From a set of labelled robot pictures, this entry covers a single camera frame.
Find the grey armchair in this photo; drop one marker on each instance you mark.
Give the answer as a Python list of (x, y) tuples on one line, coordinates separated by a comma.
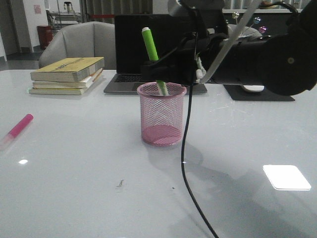
[(90, 39), (247, 32)]

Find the grey armchair right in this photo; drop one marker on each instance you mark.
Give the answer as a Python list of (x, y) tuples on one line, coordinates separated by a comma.
[(247, 32)]

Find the white computer mouse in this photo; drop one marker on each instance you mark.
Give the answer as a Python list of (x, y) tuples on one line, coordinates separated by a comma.
[(253, 88)]

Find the pink highlighter pen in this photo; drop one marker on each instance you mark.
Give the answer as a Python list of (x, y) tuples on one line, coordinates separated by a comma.
[(15, 131)]

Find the grey open laptop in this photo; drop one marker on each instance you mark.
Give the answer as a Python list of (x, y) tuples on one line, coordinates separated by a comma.
[(131, 52)]

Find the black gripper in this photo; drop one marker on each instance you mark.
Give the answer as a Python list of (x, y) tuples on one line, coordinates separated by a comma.
[(202, 30)]

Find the yellow top book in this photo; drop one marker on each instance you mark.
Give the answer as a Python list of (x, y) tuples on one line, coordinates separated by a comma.
[(69, 69)]

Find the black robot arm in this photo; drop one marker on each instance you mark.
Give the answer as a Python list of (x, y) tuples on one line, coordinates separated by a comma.
[(284, 64)]

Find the green highlighter pen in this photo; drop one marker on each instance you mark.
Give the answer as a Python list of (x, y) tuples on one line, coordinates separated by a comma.
[(153, 56)]

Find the ferris wheel desk toy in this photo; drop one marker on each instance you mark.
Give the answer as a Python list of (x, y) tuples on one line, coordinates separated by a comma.
[(255, 22)]

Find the middle cream book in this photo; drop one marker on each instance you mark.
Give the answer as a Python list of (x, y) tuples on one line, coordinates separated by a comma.
[(83, 84)]

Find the black mouse pad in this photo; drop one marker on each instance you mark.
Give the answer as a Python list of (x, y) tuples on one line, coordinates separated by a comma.
[(237, 93)]

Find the pink mesh pen holder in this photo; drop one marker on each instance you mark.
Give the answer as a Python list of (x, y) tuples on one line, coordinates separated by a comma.
[(161, 116)]

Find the grey armchair left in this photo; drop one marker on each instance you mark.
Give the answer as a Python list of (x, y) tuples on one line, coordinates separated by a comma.
[(90, 39)]

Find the cream book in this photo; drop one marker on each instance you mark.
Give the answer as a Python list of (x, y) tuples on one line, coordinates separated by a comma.
[(83, 84), (64, 91)]

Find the bottom cream book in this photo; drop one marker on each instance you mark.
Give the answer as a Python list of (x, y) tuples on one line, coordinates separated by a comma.
[(64, 91)]

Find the red bin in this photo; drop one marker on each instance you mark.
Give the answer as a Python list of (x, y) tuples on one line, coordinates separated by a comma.
[(45, 35)]

